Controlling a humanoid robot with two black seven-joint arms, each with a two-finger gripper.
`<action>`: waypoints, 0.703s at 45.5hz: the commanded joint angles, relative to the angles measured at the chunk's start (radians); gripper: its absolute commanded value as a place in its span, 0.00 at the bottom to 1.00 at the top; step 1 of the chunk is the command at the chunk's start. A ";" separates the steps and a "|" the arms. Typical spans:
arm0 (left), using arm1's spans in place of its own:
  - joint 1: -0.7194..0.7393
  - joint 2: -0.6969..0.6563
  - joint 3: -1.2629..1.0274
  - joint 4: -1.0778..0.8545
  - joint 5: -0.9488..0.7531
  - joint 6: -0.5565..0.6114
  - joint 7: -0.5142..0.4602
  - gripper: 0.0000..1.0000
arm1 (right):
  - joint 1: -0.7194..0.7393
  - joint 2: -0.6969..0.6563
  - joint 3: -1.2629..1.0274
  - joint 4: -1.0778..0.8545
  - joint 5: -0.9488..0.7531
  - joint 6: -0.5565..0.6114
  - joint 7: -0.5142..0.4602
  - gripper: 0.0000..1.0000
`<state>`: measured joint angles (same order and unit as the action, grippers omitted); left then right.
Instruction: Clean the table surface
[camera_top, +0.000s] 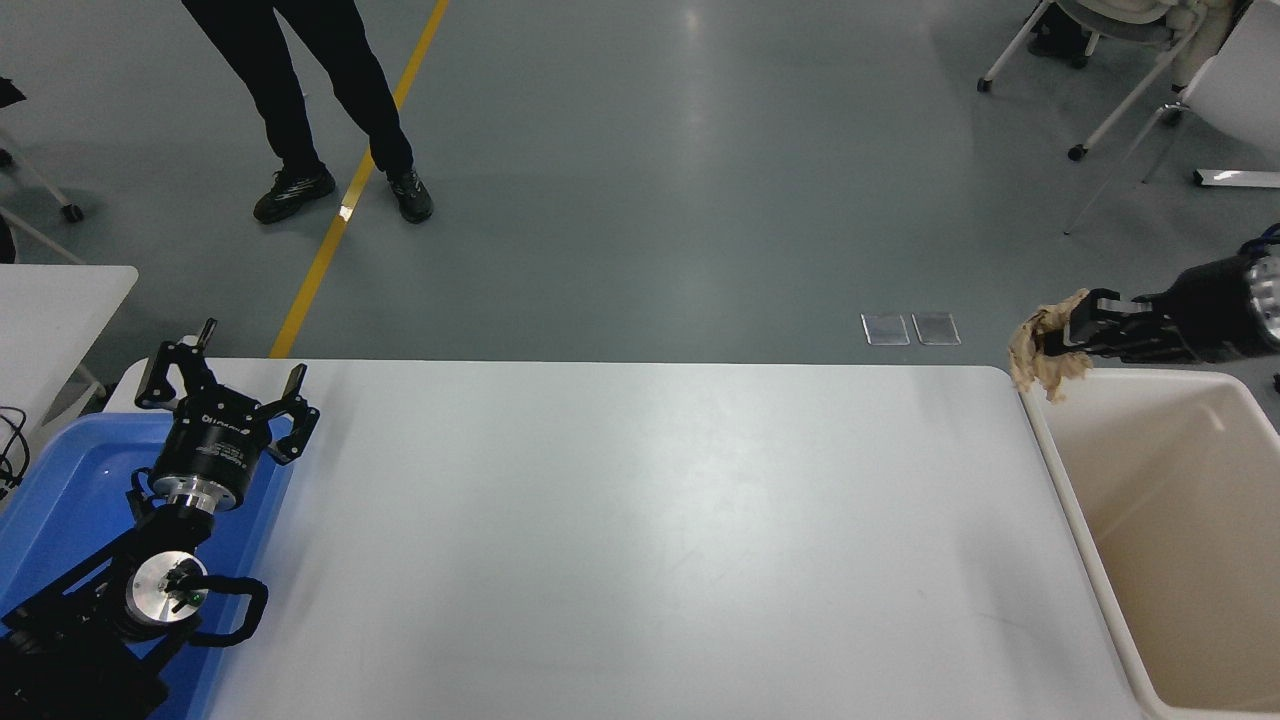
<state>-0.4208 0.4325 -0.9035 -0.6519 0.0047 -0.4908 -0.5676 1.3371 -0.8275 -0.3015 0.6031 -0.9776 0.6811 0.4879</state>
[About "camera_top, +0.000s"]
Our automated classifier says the chair base with castor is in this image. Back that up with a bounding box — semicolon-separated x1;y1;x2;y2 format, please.
0;125;85;263

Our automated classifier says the white side table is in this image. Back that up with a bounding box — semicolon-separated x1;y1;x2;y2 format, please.
0;264;139;441

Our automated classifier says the person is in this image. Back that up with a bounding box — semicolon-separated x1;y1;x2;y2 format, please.
1025;5;1091;69
180;0;435;226

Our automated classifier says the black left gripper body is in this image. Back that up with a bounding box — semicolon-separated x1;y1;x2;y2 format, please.
152;393;273;491

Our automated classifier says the white chair with metal legs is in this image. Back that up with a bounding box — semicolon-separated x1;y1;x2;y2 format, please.
1062;0;1280;238

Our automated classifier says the black cable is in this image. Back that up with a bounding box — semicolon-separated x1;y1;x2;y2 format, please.
0;408;29;493

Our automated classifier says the yellow floor tape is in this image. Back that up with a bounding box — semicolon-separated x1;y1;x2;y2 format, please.
267;0;450;360

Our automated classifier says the grey office chair with castors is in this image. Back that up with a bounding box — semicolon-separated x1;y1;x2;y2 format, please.
976;0;1201;162

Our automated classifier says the tan paper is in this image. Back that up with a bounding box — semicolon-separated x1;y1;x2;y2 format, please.
1007;288;1094;404

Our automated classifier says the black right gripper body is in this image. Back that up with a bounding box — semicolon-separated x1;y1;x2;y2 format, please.
1160;255;1259;365

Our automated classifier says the large pale bin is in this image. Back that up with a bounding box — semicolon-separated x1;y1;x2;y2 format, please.
1018;369;1280;720

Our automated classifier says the blue plastic tray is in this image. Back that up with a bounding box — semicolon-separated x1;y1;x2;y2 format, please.
0;413;296;720

